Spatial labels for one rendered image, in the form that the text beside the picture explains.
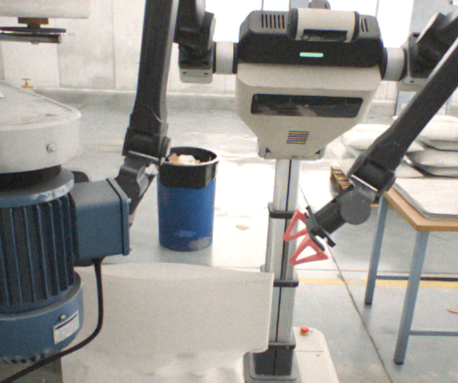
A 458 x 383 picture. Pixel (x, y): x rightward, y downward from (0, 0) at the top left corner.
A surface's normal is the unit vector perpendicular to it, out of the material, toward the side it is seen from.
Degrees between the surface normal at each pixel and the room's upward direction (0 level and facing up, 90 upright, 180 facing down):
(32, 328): 92
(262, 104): 130
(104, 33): 90
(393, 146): 103
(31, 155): 90
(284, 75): 40
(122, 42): 90
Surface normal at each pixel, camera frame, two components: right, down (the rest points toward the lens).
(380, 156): -0.38, 0.51
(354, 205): -0.19, 0.18
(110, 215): 0.42, 0.32
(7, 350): -0.03, 0.35
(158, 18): -0.16, 0.56
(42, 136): 0.78, 0.25
